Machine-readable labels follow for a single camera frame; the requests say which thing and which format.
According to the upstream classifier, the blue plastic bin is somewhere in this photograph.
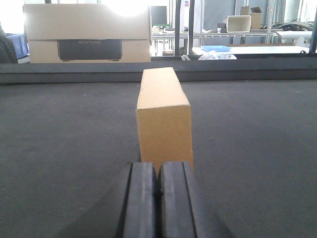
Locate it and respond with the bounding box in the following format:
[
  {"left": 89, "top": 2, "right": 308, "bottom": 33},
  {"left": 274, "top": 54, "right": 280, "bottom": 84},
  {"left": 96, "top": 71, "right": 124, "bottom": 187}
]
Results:
[{"left": 6, "top": 33, "right": 29, "bottom": 59}]

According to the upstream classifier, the open white cardboard box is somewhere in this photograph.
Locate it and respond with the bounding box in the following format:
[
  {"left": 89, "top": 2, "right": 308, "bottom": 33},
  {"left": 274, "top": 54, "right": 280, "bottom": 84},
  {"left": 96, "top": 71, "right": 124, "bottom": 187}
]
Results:
[{"left": 223, "top": 15, "right": 251, "bottom": 33}]

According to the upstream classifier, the brown box on shelf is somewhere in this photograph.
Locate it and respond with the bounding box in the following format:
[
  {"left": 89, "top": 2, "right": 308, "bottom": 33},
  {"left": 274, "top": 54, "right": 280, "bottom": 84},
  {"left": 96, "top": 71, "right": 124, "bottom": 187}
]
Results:
[{"left": 240, "top": 6, "right": 262, "bottom": 30}]

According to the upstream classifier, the small brown cardboard box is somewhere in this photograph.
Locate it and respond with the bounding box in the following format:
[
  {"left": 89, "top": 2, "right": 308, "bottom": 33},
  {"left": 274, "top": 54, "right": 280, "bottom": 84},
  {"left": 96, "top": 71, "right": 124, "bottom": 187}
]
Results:
[{"left": 136, "top": 67, "right": 194, "bottom": 172}]

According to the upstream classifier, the blue plastic tray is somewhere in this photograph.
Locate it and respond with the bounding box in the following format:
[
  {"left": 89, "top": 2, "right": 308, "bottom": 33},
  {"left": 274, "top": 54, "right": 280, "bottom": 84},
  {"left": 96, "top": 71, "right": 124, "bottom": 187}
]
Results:
[{"left": 200, "top": 45, "right": 231, "bottom": 52}]

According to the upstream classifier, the clear plastic bag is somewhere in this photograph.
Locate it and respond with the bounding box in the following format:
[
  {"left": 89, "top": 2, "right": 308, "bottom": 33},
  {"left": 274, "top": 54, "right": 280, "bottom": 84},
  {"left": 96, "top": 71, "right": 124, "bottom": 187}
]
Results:
[{"left": 198, "top": 51, "right": 237, "bottom": 60}]

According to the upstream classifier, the black computer monitor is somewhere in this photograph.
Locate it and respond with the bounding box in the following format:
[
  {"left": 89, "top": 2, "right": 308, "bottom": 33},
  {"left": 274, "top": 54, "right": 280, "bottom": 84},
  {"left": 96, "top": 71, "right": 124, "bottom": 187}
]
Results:
[{"left": 150, "top": 6, "right": 167, "bottom": 26}]

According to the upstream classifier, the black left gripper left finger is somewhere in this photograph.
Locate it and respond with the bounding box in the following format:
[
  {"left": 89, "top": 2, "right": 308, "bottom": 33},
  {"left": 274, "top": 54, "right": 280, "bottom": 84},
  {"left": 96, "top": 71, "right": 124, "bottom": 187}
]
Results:
[{"left": 116, "top": 162, "right": 156, "bottom": 238}]

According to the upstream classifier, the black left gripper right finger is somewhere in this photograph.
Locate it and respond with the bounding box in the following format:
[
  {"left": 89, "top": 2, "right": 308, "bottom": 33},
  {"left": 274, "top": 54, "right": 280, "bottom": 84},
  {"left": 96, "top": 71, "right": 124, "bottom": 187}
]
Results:
[{"left": 159, "top": 162, "right": 233, "bottom": 238}]

